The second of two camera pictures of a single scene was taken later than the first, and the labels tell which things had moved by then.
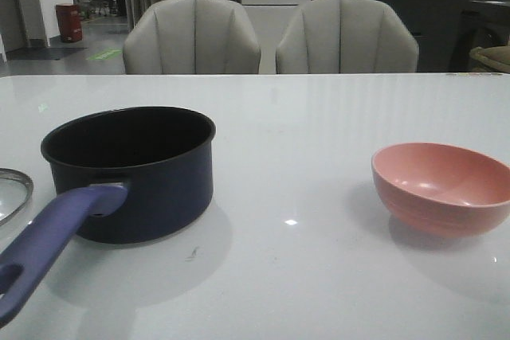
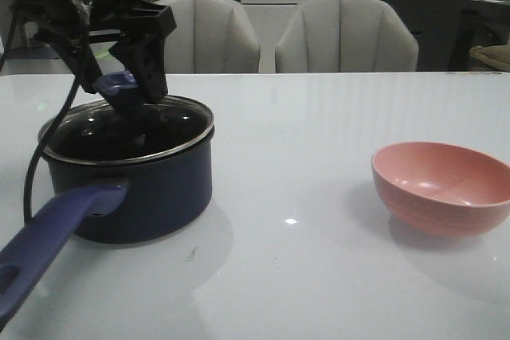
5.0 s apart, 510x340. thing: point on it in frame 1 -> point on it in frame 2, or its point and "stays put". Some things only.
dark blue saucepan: x=130 y=175 stays put
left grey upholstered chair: x=193 y=35 stays put
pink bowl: x=441 y=190 stays put
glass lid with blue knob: x=16 y=191 -> x=119 y=129
